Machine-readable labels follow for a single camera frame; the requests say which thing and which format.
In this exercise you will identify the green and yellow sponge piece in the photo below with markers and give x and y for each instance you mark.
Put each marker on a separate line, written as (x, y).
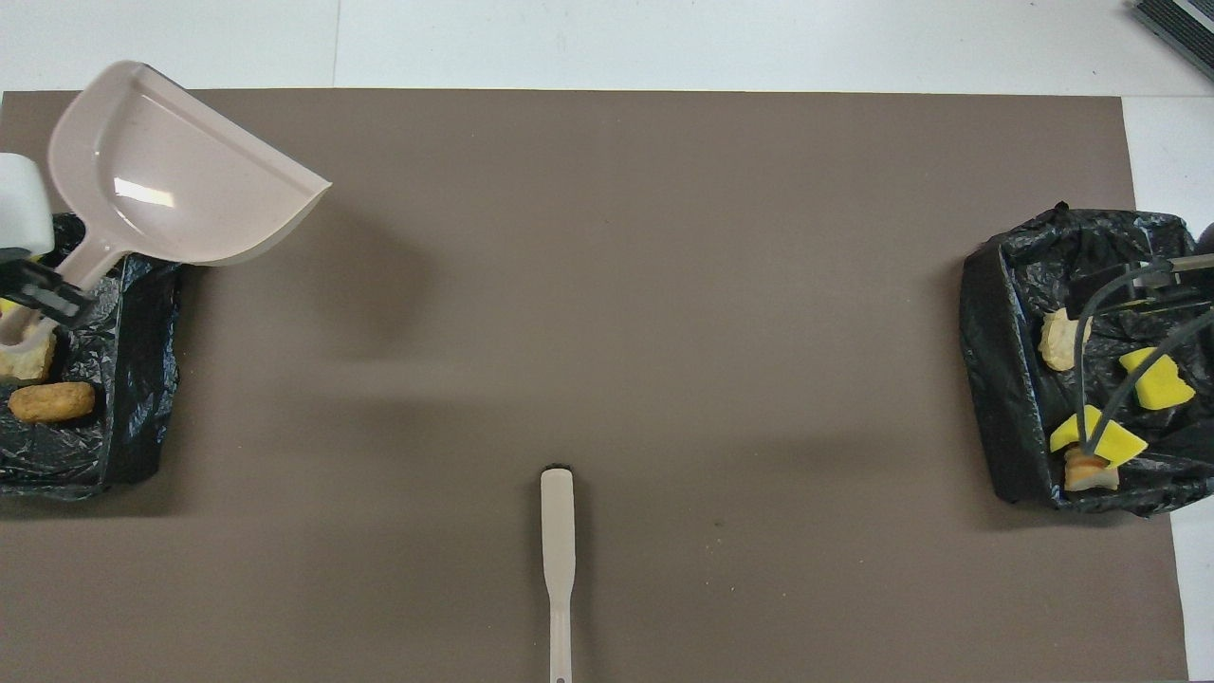
(1124, 441)

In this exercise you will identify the dark grey ribbed device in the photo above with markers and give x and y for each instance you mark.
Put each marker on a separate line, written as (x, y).
(1186, 24)

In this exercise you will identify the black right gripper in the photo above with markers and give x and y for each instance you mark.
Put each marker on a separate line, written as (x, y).
(1138, 289)

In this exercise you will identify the brown cork-like piece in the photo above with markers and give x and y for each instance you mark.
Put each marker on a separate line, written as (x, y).
(52, 401)

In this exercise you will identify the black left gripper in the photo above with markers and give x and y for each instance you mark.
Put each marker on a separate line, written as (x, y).
(17, 275)

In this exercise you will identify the small yellow sponge wedge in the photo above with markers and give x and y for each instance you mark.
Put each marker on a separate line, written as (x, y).
(6, 305)

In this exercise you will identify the beige hand brush black bristles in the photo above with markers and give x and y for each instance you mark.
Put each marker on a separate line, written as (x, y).
(558, 531)

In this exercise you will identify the rounded orange striped foam piece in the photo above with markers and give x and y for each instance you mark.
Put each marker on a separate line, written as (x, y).
(1055, 341)

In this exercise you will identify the brown table mat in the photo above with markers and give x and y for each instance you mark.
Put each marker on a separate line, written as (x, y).
(569, 285)

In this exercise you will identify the wavy orange striped foam piece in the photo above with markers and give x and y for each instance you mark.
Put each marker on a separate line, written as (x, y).
(1081, 476)

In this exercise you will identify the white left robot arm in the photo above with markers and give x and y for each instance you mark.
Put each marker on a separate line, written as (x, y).
(19, 204)

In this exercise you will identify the beige plastic dustpan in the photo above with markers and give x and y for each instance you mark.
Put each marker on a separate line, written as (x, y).
(180, 180)

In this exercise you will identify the black bag lined bin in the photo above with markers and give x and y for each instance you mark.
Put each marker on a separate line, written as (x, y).
(133, 379)
(1005, 379)

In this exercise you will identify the pale beige stone-like piece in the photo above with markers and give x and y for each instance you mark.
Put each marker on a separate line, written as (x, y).
(24, 360)

